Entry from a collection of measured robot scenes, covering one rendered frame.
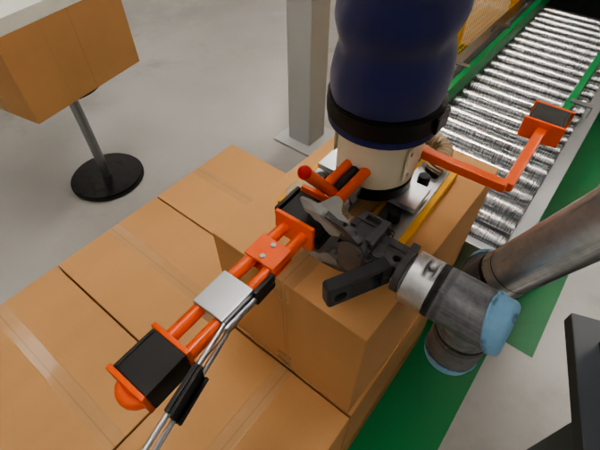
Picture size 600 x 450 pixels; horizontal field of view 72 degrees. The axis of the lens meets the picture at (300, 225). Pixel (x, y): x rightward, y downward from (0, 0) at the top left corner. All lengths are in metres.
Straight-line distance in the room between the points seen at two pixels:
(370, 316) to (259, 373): 0.47
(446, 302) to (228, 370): 0.70
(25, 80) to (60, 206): 0.84
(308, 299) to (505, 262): 0.35
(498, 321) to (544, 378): 1.35
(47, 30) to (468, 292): 1.79
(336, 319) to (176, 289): 0.68
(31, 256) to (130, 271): 1.06
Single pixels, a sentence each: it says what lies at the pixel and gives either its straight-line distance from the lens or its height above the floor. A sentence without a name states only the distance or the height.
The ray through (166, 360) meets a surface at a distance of 0.61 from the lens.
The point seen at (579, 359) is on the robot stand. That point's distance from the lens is 1.14.
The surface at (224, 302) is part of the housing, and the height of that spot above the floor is 1.09.
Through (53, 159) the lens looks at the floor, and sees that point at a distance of 2.96.
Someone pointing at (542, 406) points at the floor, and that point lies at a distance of 1.94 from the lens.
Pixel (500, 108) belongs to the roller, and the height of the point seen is 0.53.
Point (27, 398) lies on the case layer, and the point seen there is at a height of 0.54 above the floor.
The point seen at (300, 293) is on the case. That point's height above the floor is 0.94.
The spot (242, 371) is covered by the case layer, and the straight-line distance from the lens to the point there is 1.18.
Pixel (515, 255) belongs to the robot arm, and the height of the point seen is 1.11.
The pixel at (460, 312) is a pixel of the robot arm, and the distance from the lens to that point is 0.65.
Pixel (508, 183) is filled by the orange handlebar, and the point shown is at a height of 1.09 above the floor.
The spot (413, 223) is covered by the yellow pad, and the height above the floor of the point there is 0.97.
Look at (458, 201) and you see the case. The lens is 1.03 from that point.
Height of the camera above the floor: 1.63
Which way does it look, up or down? 49 degrees down
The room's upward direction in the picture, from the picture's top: straight up
